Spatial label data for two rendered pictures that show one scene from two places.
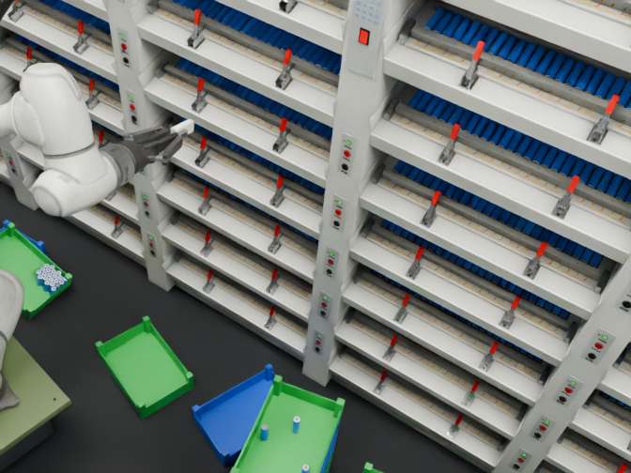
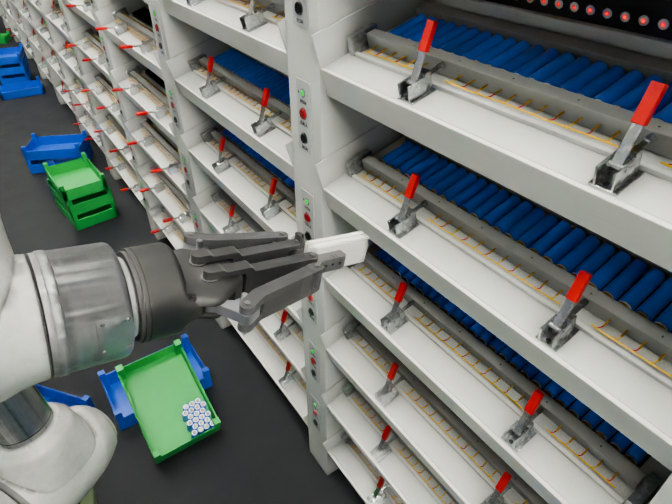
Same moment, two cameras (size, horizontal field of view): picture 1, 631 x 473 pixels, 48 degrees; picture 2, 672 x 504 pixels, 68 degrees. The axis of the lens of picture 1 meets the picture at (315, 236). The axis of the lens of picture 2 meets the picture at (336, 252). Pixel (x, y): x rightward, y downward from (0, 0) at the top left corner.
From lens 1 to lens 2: 1.24 m
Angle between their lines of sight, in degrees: 23
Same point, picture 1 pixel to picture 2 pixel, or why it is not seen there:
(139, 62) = (321, 140)
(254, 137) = (499, 301)
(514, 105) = not seen: outside the picture
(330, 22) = not seen: outside the picture
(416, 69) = not seen: outside the picture
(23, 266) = (176, 392)
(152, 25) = (347, 70)
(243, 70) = (508, 146)
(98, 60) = (277, 145)
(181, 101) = (375, 214)
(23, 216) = (210, 332)
